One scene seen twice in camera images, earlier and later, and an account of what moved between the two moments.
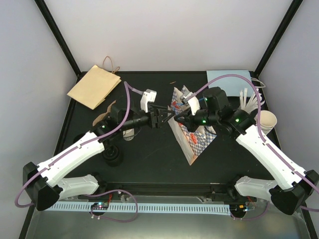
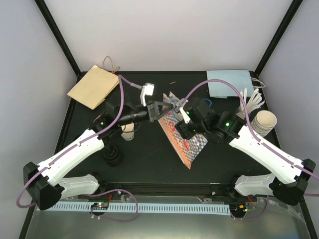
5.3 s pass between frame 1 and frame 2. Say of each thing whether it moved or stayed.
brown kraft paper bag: stayed
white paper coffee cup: stayed
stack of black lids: stayed
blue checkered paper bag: moved
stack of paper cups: stayed
